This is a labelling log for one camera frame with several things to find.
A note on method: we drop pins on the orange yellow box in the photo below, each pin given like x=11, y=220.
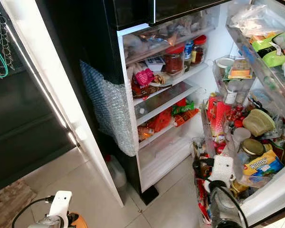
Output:
x=240, y=69

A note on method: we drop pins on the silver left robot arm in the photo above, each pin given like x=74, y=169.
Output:
x=47, y=222

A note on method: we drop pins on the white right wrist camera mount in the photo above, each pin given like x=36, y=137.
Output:
x=222, y=171

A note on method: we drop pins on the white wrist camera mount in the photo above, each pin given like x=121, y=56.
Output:
x=61, y=205
x=222, y=171

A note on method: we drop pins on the dark cabinet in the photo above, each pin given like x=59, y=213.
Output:
x=23, y=128

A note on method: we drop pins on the beige bowl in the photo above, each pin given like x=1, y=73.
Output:
x=258, y=122

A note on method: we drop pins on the orange snack packet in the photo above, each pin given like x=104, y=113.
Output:
x=186, y=117

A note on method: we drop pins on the yellow blue Woods packet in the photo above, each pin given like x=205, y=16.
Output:
x=263, y=165

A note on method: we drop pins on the tall brown jar red lid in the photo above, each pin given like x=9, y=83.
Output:
x=198, y=50

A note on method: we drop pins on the clear plastic bag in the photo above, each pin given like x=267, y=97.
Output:
x=254, y=19

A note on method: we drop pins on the black fridge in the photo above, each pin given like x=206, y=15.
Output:
x=85, y=33

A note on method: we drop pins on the clear plastic cup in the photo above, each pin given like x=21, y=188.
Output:
x=241, y=139

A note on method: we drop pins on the white round tub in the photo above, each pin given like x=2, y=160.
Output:
x=224, y=62

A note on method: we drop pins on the white door panel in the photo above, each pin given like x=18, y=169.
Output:
x=52, y=71

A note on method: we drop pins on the brown floor mat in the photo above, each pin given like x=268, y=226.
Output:
x=9, y=204

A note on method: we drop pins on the open fridge door with shelves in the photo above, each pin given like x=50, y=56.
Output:
x=270, y=194

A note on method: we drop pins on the red snack packet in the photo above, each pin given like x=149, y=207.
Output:
x=202, y=199

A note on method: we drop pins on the glass jar gold lid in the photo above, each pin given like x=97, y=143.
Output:
x=252, y=148

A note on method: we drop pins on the orange round object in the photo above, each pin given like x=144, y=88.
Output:
x=78, y=221

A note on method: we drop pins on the red carton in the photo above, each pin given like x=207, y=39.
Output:
x=218, y=114

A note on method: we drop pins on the small white box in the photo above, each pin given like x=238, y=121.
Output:
x=156, y=63

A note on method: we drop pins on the teal clothes hanger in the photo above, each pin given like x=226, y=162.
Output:
x=2, y=66

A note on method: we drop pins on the orange plastic bag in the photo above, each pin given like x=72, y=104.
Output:
x=157, y=121

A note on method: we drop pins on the light green packet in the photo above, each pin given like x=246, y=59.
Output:
x=273, y=50

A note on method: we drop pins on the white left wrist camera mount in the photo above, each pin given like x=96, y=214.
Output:
x=61, y=205

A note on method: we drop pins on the green snack packet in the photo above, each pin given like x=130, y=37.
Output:
x=183, y=108

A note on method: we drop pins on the white plastic jug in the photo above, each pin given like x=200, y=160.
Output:
x=116, y=173

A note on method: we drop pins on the bubble wrap sheet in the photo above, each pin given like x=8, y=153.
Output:
x=111, y=111

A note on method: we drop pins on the pink packet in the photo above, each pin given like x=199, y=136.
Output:
x=143, y=77

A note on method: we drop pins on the red-lidded sauce jar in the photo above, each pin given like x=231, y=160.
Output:
x=174, y=61

